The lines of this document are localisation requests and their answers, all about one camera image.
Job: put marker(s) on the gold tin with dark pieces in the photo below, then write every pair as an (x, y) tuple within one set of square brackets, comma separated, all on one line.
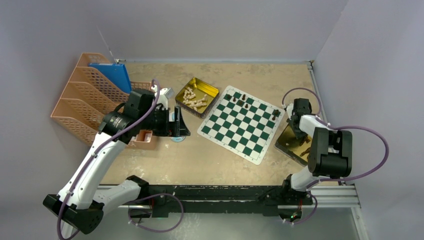
[(295, 149)]

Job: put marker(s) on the blue folder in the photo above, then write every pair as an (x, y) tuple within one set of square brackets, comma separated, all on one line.
[(116, 73)]

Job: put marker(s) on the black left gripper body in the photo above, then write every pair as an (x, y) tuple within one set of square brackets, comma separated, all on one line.
[(161, 125)]

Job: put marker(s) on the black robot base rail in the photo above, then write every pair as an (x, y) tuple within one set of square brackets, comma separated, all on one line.
[(267, 200)]

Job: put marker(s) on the light blue round item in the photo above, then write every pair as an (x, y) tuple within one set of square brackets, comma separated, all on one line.
[(178, 139)]

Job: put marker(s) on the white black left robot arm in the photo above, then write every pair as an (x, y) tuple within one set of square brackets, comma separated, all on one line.
[(78, 203)]

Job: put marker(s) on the gold tin with light pieces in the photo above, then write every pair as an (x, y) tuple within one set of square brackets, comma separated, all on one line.
[(197, 97)]

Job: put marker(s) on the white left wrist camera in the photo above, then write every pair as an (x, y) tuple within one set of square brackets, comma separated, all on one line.
[(163, 96)]

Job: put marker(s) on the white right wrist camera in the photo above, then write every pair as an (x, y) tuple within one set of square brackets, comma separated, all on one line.
[(289, 110)]

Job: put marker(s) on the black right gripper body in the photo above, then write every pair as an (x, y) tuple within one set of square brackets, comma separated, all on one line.
[(297, 132)]

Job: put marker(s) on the small orange plastic box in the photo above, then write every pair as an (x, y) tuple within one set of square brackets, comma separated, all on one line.
[(144, 140)]

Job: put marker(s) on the orange plastic file rack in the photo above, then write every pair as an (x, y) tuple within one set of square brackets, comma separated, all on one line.
[(86, 98)]

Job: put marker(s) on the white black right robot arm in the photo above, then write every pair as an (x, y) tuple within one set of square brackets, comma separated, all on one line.
[(330, 152)]

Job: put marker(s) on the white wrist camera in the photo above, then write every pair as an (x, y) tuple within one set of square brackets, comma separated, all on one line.
[(163, 96), (289, 110)]

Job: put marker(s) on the green white chess board mat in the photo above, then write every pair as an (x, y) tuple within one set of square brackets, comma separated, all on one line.
[(247, 133)]

